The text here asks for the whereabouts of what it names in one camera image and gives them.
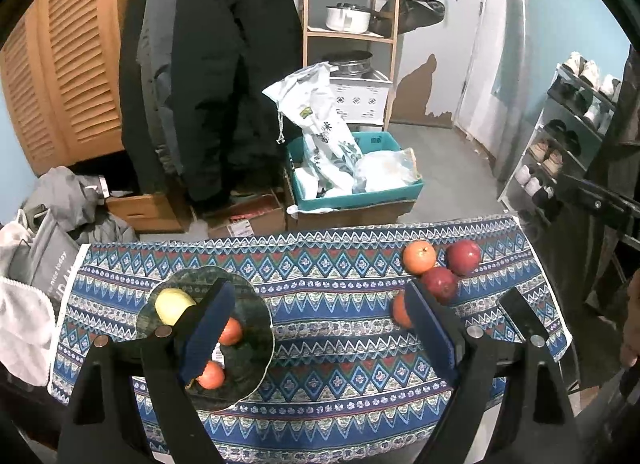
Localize white patterned crate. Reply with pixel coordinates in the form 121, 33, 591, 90
330, 69, 393, 124

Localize steel cooking pot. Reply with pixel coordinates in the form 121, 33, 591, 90
326, 3, 372, 34

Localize clear plastic bag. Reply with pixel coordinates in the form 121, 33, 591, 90
352, 148, 420, 193

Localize black hanging coat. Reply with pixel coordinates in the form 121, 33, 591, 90
119, 0, 303, 210

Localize wooden louvered wardrobe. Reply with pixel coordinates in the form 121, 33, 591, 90
0, 0, 156, 177

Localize grey hanging jacket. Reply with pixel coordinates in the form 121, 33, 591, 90
137, 0, 186, 175

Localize dark green plate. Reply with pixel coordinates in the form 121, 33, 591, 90
136, 268, 275, 412

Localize blue patterned tablecloth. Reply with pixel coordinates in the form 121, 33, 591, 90
47, 214, 573, 455

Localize grey shoe rack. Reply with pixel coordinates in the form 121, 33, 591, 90
497, 62, 626, 225

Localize red apple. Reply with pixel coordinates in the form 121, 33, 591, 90
421, 267, 459, 304
446, 240, 483, 276

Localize white towel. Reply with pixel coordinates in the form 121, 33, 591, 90
0, 277, 56, 387

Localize white printed rice bag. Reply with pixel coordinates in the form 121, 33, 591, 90
262, 62, 363, 195

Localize small tangerine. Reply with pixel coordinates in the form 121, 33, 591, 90
218, 318, 244, 346
196, 360, 226, 390

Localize grey tote bag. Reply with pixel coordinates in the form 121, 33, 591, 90
0, 214, 83, 305

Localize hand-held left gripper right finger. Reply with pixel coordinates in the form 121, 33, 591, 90
404, 284, 583, 464

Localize wooden drawer box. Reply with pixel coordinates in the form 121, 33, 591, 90
105, 191, 183, 234

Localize red printed cardboard box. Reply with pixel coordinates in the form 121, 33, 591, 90
192, 191, 286, 240

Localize teal plastic bin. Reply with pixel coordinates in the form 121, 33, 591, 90
287, 131, 425, 212

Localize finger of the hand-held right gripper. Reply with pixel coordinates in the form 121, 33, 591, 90
562, 171, 640, 235

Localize person's right hand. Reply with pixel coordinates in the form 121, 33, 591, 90
620, 269, 640, 370

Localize large orange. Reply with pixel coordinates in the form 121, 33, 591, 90
402, 241, 437, 275

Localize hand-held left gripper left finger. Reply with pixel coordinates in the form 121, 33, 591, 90
57, 278, 236, 464

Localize wooden ladder shelf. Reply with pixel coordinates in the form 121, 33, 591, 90
300, 0, 403, 127

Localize rows of shoes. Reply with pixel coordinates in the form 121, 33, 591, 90
515, 50, 623, 210

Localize grey hanging bag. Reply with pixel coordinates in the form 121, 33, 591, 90
377, 0, 447, 38

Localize yellow-green fruit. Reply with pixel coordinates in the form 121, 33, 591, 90
155, 288, 197, 326

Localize grey clothes pile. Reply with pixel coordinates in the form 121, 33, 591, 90
22, 167, 138, 245

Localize medium orange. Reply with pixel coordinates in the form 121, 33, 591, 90
391, 291, 413, 330

